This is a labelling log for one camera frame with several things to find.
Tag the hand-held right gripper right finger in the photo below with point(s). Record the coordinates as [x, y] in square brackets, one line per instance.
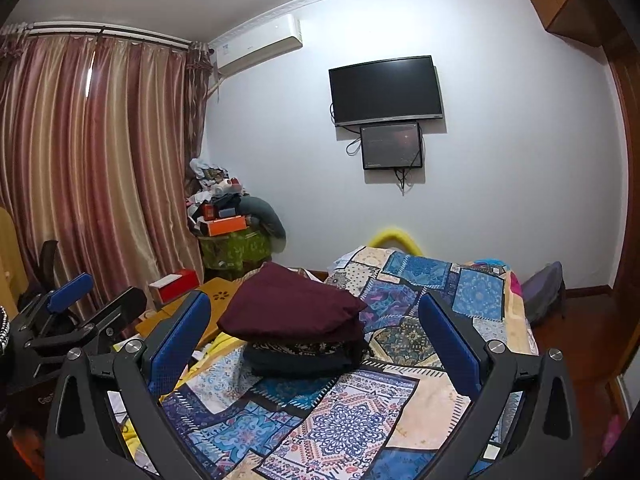
[450, 350]

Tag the light wooden board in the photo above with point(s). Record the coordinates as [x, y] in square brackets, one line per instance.
[10, 250]

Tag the striped pink curtain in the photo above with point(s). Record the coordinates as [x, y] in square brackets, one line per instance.
[100, 160]

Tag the green cloth covered table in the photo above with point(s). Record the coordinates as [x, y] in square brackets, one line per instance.
[230, 252]

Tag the maroon garment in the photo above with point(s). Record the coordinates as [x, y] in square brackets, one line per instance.
[290, 300]

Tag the patchwork printed blanket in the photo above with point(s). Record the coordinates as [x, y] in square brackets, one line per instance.
[360, 410]

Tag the small black wall monitor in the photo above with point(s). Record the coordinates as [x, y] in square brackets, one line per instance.
[390, 145]

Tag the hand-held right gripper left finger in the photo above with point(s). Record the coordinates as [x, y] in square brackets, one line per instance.
[175, 355]

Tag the purple backpack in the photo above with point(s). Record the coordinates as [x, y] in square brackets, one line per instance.
[542, 295]

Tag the wall-mounted black television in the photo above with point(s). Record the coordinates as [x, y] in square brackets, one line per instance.
[385, 90]

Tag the dark navy folded garment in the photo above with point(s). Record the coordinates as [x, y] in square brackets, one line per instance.
[300, 364]

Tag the red and white box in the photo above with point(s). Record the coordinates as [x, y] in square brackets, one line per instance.
[172, 282]

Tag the orange box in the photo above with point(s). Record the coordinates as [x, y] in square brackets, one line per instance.
[225, 225]

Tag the wooden lap desk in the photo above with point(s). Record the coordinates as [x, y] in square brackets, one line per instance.
[220, 292]

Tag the pile of clutter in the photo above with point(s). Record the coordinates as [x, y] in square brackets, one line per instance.
[220, 195]

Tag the yellow curved tube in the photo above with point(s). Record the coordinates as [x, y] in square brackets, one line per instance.
[395, 232]

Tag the white curtain rail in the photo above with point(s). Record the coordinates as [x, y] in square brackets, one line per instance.
[110, 34]

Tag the white air conditioner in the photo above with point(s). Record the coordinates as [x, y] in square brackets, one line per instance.
[255, 45]

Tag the wooden door frame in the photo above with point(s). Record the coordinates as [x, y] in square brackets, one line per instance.
[625, 210]

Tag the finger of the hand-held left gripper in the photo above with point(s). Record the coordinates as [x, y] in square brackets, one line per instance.
[70, 290]
[122, 305]

